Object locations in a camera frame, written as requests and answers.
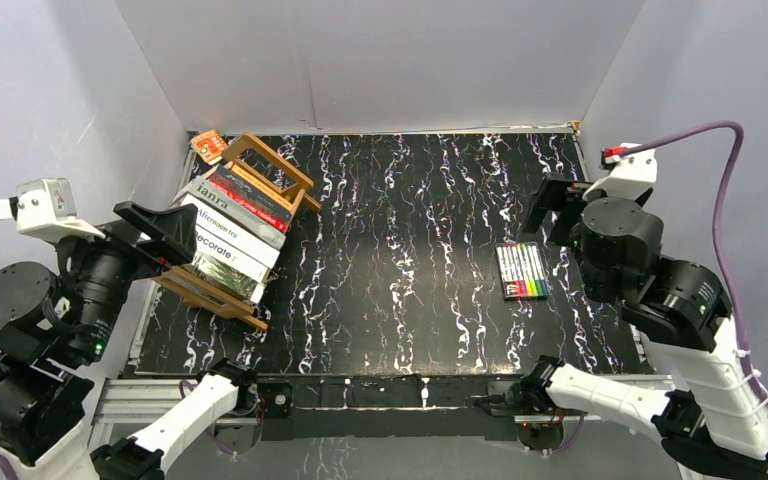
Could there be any coloured marker pen pack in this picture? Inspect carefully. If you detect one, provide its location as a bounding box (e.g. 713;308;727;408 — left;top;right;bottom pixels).
495;241;550;301

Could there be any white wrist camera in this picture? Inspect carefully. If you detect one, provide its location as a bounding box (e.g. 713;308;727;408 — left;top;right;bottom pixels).
0;177;105;245
582;143;658;207

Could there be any orange paperback book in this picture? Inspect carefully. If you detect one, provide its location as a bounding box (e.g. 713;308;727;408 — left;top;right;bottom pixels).
224;162;293;212

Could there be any brown Decorate Furniture book box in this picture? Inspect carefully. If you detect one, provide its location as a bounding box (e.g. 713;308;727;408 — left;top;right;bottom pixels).
195;226;269;283

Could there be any floral patterned book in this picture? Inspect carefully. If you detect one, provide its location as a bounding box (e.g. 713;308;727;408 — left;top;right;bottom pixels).
207;165;293;231

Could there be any white Afternoon tea book box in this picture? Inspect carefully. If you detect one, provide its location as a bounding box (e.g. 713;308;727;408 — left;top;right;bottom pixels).
181;195;280;269

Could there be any white palm leaf book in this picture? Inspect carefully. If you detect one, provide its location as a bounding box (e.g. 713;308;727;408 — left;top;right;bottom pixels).
182;253;265;305

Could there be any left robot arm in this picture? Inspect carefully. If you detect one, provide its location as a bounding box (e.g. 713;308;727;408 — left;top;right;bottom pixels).
0;200;259;479

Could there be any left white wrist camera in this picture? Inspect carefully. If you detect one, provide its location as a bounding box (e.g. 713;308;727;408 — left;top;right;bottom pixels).
0;177;105;245

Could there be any red comic treehouse book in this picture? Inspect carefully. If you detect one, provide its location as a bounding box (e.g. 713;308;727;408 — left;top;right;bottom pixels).
206;173;292;234

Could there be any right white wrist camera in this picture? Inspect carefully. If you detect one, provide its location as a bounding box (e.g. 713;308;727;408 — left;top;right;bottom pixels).
582;143;658;207

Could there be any aluminium front rail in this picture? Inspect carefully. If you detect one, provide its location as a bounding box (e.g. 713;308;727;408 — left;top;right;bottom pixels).
92;374;687;439

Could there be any wooden book rack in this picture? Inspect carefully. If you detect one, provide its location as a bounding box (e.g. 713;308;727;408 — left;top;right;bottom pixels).
154;130;321;331

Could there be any small orange card pack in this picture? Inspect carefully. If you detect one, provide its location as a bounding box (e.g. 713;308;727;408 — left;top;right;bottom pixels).
190;130;228;165

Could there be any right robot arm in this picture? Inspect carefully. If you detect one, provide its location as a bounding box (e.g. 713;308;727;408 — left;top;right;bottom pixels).
475;175;768;479

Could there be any grey book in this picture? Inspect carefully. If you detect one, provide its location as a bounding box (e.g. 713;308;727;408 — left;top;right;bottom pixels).
173;177;286;251

